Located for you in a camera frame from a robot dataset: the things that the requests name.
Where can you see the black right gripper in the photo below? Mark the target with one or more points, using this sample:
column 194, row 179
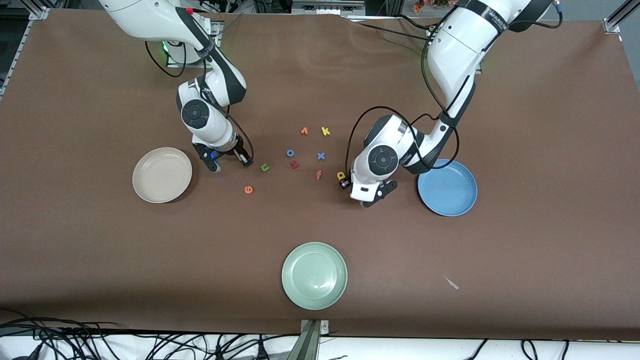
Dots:
column 239, row 152

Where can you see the green foam letter u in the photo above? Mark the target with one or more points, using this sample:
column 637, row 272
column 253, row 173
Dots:
column 264, row 168

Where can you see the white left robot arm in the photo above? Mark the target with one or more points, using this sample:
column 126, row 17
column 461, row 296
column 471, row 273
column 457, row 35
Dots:
column 465, row 45

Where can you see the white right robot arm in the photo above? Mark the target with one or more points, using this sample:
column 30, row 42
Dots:
column 150, row 20

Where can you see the beige plastic plate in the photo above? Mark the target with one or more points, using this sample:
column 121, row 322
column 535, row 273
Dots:
column 162, row 175

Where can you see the pale green plastic plate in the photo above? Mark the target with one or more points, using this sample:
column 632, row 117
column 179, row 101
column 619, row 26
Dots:
column 314, row 276

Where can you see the blue plastic plate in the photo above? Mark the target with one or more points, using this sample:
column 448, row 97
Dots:
column 450, row 192

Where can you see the small grey tape scrap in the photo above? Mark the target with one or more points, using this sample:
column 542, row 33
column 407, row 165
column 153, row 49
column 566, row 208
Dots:
column 451, row 283

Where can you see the aluminium support profile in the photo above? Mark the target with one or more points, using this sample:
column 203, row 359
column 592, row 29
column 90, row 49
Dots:
column 304, row 345

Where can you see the brown table cover mat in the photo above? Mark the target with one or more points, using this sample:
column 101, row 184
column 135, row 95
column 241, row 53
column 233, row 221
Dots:
column 100, row 250

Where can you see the grey metal bar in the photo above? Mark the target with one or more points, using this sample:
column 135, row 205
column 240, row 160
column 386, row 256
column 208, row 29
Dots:
column 325, row 5

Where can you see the orange background object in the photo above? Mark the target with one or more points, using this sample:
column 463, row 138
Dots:
column 425, row 5

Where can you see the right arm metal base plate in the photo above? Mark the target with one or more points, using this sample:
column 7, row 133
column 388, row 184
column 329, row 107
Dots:
column 192, row 64

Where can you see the small metal bracket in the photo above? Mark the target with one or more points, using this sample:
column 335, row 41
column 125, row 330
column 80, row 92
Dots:
column 324, row 327

